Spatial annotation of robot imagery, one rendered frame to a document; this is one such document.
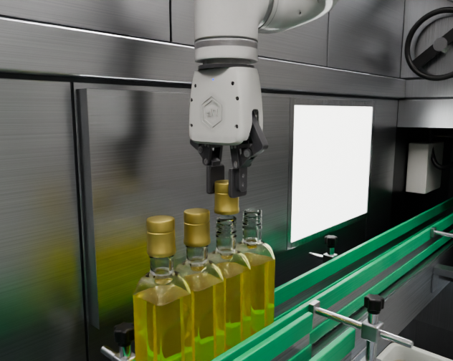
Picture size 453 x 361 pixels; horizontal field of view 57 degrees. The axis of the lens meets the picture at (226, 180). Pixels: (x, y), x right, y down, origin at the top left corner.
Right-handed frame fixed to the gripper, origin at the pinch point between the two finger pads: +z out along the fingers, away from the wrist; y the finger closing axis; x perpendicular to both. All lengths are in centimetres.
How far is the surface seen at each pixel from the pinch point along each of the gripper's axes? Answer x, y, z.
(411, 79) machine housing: 102, -10, -20
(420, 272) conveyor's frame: 68, 6, 32
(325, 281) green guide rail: 35.7, -3.4, 26.9
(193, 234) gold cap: -7.3, 0.9, 6.0
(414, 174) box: 113, -11, 13
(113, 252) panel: -10.7, -12.3, 10.5
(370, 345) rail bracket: 16.4, 15.1, 26.2
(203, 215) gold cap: -6.2, 1.7, 3.7
